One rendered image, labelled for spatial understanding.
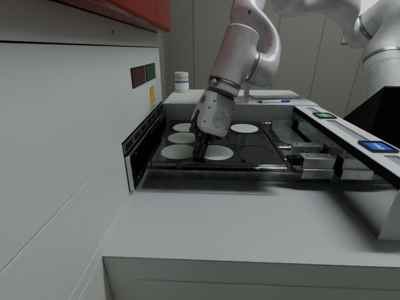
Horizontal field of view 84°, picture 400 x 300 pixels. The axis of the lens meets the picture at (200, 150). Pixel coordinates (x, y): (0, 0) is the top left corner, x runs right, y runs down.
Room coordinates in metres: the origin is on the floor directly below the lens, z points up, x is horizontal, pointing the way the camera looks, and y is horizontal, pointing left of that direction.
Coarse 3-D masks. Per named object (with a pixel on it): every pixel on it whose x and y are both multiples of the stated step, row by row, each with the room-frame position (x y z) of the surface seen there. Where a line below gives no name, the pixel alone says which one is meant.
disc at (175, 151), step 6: (162, 150) 0.58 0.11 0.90; (168, 150) 0.58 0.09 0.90; (174, 150) 0.58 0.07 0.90; (180, 150) 0.58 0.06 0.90; (186, 150) 0.58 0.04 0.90; (192, 150) 0.58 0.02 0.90; (168, 156) 0.54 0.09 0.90; (174, 156) 0.54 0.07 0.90; (180, 156) 0.54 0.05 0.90; (186, 156) 0.54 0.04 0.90
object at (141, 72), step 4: (140, 68) 0.64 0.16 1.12; (144, 68) 0.68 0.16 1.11; (132, 72) 0.57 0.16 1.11; (136, 72) 0.60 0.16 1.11; (140, 72) 0.64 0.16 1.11; (144, 72) 0.67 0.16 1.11; (136, 76) 0.60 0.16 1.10; (140, 76) 0.64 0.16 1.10; (144, 76) 0.67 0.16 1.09; (136, 80) 0.60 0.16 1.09; (140, 80) 0.63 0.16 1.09; (144, 80) 0.67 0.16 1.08; (136, 84) 0.59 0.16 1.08
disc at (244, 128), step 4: (236, 124) 0.82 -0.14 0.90; (240, 124) 0.82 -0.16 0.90; (244, 124) 0.82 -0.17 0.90; (248, 124) 0.82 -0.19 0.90; (232, 128) 0.78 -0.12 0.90; (236, 128) 0.78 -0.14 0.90; (240, 128) 0.78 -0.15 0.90; (244, 128) 0.78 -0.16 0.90; (248, 128) 0.78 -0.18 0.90; (252, 128) 0.78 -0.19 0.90; (256, 128) 0.78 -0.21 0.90; (244, 132) 0.74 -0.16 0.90; (248, 132) 0.74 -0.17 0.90
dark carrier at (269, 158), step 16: (160, 144) 0.63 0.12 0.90; (176, 144) 0.63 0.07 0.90; (192, 144) 0.63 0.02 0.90; (224, 144) 0.63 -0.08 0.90; (240, 144) 0.63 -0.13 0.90; (256, 144) 0.63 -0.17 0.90; (160, 160) 0.52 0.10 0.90; (176, 160) 0.52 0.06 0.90; (192, 160) 0.52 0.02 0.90; (208, 160) 0.52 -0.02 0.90; (224, 160) 0.52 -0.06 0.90; (240, 160) 0.52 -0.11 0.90; (256, 160) 0.52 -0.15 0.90; (272, 160) 0.52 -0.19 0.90
